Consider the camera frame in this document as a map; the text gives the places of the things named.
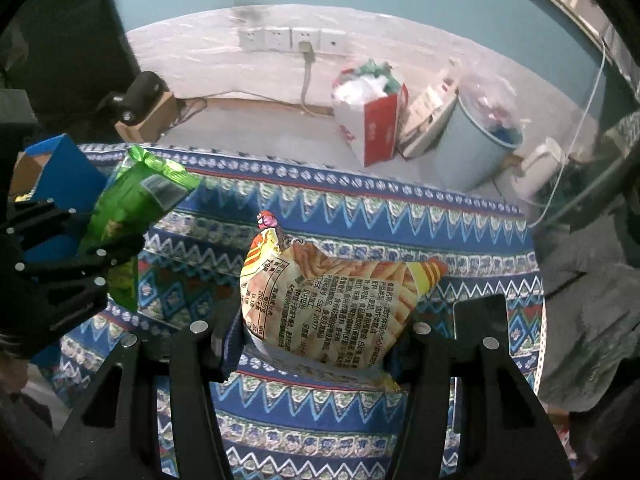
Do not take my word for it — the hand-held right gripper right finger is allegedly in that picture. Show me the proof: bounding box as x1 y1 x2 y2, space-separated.
387 325 573 480

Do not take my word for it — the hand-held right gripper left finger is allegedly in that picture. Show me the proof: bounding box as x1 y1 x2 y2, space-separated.
59 305 247 480

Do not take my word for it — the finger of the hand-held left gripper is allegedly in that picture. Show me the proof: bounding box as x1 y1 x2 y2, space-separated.
0 234 146 357
0 199 76 261

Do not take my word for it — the blue cardboard box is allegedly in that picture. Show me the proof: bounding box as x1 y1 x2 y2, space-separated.
10 133 108 266

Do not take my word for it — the green snack packet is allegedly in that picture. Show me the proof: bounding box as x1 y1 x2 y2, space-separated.
77 145 203 311

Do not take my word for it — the striped fries snack packet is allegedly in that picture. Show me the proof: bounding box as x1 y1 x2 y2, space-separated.
240 210 449 373

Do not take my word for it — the black webcam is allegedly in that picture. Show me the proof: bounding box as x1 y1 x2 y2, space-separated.
97 71 168 126

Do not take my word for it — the small brown cardboard box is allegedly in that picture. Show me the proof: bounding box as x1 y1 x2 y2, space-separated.
115 92 181 143

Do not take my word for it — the blue patterned tablecloth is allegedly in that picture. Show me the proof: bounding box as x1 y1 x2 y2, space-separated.
37 142 546 480

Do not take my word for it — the grey cloth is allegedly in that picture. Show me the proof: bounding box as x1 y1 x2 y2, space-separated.
532 200 640 411

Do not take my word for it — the light blue bucket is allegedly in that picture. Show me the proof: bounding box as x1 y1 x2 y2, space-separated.
440 72 526 193

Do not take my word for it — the red and white carton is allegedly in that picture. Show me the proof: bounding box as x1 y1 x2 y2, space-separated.
332 82 408 168

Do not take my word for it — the white flat carton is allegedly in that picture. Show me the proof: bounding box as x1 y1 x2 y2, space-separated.
397 60 461 158

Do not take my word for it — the crumpled white plastic bag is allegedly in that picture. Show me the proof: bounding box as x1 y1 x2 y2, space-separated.
334 59 406 106

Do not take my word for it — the thin black cable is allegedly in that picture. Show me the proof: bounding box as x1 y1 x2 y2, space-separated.
172 97 208 121

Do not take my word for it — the white wall socket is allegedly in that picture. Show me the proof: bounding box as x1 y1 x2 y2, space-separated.
237 27 266 52
264 26 293 52
319 30 349 57
291 27 321 53

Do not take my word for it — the beige plug cable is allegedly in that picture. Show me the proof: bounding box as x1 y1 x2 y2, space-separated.
298 42 336 117

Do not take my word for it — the thin white cable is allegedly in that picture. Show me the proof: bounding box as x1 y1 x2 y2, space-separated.
525 40 608 226

